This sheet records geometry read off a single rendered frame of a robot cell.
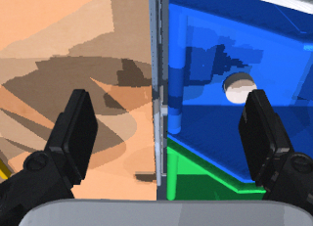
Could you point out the grey metal shelf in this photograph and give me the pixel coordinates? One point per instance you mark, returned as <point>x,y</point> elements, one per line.
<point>158,10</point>

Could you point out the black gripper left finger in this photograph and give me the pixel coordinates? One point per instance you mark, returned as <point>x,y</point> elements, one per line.
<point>65,156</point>

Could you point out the yellow bar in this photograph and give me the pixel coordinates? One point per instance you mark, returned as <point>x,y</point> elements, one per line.
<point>4,171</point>

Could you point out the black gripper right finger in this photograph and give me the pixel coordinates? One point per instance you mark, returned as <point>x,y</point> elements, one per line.
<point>285,175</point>

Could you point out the grey metal disc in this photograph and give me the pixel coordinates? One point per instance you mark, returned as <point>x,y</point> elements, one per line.
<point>237,86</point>

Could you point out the green open bin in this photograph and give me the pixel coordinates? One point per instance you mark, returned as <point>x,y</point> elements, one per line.
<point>193,183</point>

